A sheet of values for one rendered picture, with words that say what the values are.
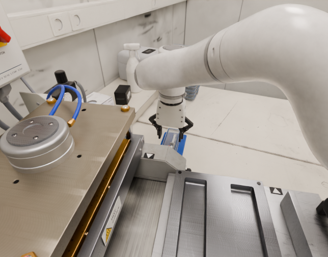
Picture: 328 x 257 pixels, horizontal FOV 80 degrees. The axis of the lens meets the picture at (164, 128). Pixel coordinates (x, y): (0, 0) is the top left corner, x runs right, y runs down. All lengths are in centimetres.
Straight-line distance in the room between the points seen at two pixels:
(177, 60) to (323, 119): 29
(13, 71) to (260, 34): 40
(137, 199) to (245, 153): 53
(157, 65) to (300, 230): 40
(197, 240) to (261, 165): 53
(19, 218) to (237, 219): 31
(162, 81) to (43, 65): 59
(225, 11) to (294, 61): 231
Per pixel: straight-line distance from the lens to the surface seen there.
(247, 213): 40
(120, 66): 125
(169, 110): 65
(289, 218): 42
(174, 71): 46
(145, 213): 43
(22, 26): 85
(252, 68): 29
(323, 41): 27
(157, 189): 46
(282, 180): 81
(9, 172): 32
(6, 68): 45
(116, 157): 35
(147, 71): 49
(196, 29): 264
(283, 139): 99
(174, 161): 43
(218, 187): 39
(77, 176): 27
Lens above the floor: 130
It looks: 37 degrees down
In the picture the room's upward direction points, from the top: straight up
